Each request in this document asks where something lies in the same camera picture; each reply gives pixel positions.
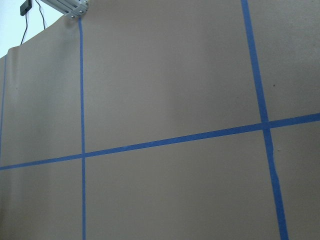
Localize brown paper table cover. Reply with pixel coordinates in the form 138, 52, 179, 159
0, 0, 320, 240

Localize small black box device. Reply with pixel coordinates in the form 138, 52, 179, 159
20, 0, 32, 16

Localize aluminium frame post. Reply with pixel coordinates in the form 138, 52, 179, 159
41, 0, 89, 19

